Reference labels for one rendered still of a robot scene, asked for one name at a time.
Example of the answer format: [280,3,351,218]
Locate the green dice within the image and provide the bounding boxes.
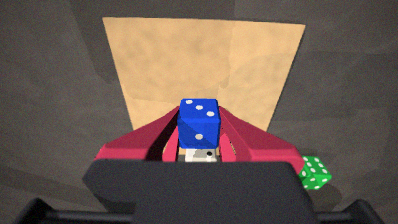
[298,155,332,190]

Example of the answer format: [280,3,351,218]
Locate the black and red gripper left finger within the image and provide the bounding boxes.
[93,106,180,161]

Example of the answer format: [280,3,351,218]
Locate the tan flat mat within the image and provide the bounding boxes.
[103,17,306,131]

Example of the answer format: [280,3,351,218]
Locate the blue dice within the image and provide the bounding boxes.
[177,99,221,149]

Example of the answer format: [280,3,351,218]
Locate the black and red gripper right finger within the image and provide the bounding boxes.
[218,106,305,174]

